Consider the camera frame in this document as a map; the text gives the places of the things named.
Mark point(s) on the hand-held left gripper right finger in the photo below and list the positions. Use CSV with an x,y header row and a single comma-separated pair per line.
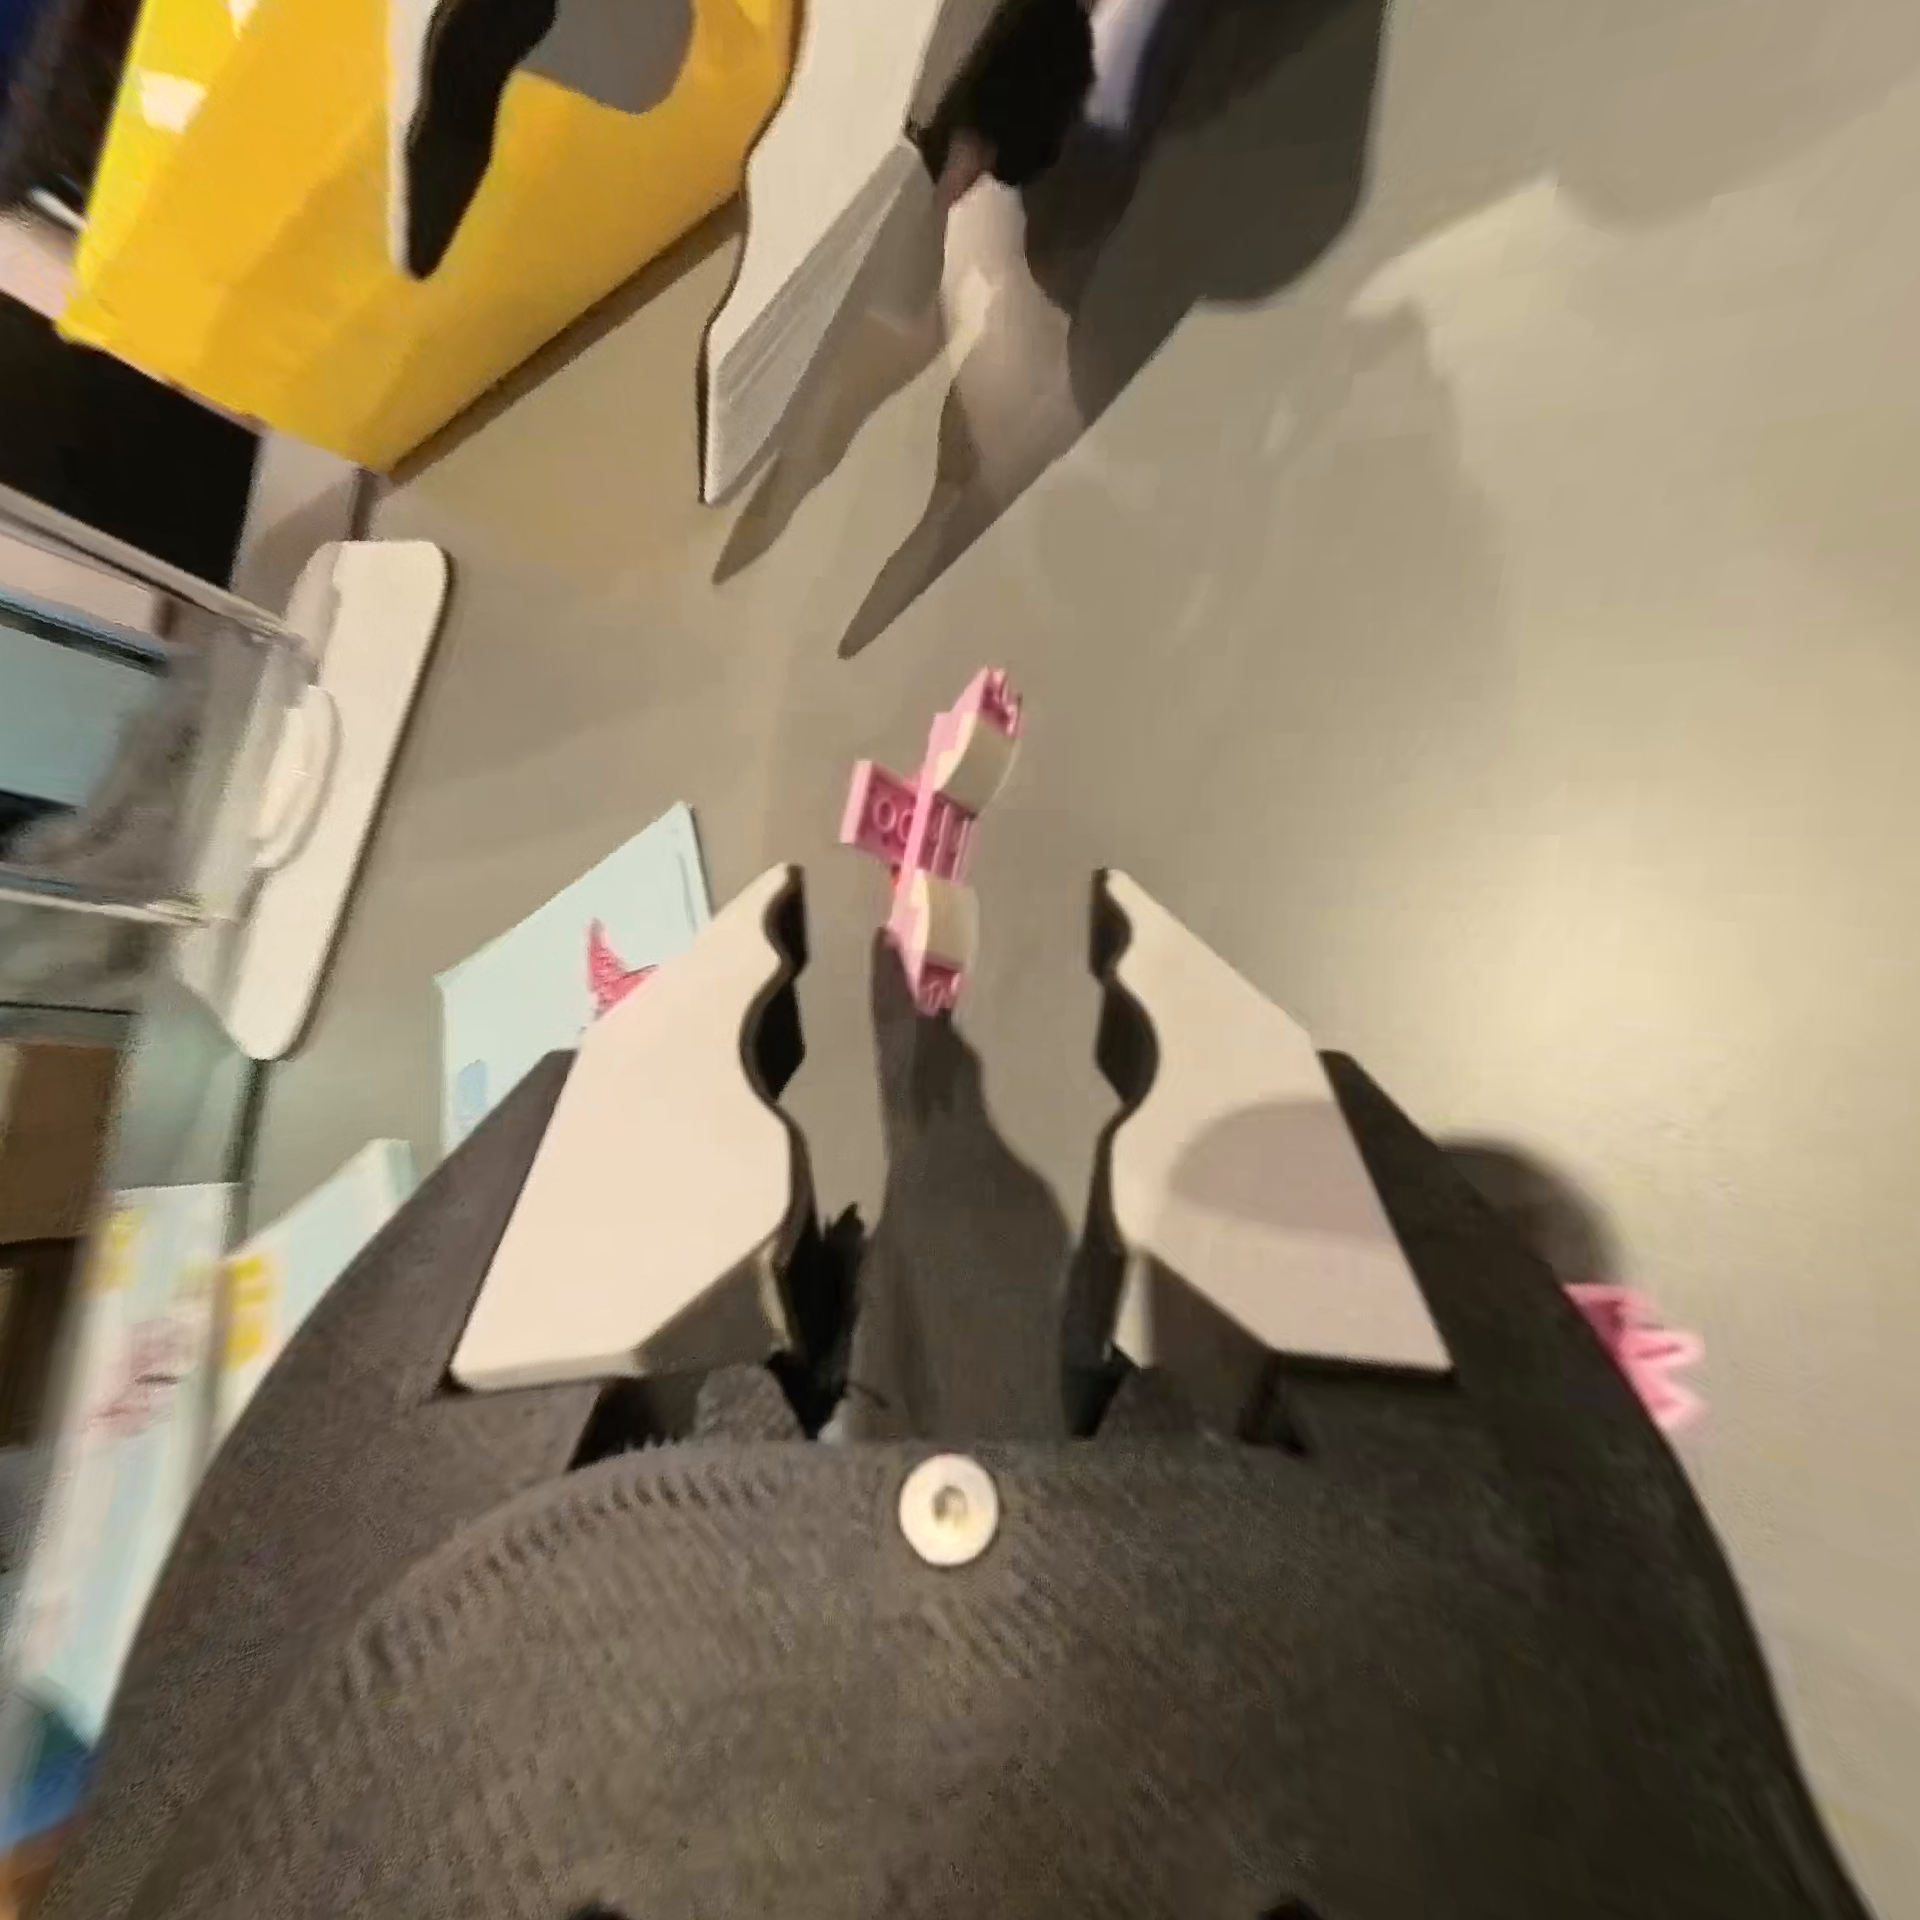
x,y
1276,1200

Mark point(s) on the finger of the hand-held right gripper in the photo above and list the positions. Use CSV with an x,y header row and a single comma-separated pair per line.
x,y
826,300
616,44

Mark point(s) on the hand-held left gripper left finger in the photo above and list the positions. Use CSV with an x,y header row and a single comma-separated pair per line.
x,y
629,1200

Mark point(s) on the pink brick assembly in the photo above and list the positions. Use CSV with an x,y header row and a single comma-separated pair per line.
x,y
938,840

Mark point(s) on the winged grey mint brick assembly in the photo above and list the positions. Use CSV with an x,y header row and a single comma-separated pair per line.
x,y
1641,1358

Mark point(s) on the shallow yellow plastic bin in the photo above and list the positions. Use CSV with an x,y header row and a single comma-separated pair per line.
x,y
271,270

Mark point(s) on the wooden top white stand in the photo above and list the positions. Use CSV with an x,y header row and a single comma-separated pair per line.
x,y
345,722

